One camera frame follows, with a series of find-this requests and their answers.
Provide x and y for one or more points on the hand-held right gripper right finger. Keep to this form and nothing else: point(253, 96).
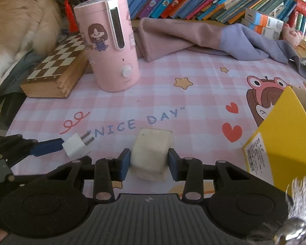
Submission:
point(173, 165)

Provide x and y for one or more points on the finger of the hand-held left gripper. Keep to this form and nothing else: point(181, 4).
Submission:
point(7, 178)
point(48, 146)

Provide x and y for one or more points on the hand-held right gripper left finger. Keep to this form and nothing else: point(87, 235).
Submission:
point(125, 164)

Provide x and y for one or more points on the beige foam block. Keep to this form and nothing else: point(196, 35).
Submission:
point(150, 153)

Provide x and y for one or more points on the white charger plug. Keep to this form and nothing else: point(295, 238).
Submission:
point(75, 146)

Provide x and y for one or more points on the yellow cardboard box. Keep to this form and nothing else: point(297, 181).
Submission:
point(283, 145)

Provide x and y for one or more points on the pink checked table mat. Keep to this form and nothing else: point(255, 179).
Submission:
point(168, 102)

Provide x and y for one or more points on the dark grey cloth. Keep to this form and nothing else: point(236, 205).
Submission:
point(20, 69)

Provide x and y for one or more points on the wooden chess box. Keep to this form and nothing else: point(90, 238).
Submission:
point(56, 63)

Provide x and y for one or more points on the pink humidifier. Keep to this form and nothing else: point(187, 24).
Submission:
point(109, 69)

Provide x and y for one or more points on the mauve and lavender cloth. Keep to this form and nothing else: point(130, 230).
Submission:
point(188, 38)

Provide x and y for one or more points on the orange fluffy cat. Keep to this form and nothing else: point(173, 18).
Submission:
point(15, 17)

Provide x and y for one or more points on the red tassel ornament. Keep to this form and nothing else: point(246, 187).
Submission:
point(70, 12)

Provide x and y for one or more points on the silver bell fur charm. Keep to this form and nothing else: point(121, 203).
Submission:
point(293, 231)

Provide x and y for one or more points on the orange and blue carton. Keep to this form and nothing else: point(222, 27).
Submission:
point(260, 30)
point(265, 17)

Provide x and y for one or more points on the pink pig figurine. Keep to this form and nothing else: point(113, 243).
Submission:
point(292, 34)

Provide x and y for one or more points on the red box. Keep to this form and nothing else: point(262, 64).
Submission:
point(304, 10)

